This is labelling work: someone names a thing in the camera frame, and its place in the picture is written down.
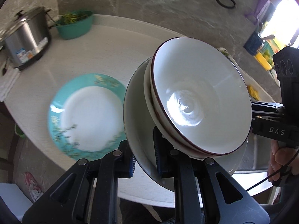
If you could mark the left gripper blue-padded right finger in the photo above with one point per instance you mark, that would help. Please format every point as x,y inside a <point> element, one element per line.
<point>167,157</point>

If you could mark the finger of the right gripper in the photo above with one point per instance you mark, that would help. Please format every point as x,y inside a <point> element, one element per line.
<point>267,109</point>

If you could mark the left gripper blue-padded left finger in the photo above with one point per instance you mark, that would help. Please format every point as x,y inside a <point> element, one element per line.
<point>126,162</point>

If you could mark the white medium bowl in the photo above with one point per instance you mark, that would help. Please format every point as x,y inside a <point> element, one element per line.
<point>160,120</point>

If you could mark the teal floral deep plate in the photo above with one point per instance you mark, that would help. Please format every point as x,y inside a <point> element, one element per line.
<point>85,117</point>

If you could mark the red floral small bowl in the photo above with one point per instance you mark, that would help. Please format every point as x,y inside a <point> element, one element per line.
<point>202,94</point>

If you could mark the person's right hand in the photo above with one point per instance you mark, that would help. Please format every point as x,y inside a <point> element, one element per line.
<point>280,157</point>

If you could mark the large white bowl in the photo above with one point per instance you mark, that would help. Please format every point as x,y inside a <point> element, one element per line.
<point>139,127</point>

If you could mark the stainless steel sink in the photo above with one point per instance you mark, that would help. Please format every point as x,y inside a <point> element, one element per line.
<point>254,166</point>

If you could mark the teal basin with greens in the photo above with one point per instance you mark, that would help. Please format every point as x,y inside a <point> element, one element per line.
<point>74,24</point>

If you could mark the stainless steel rice cooker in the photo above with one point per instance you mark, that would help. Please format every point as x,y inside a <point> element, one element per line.
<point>27,37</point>

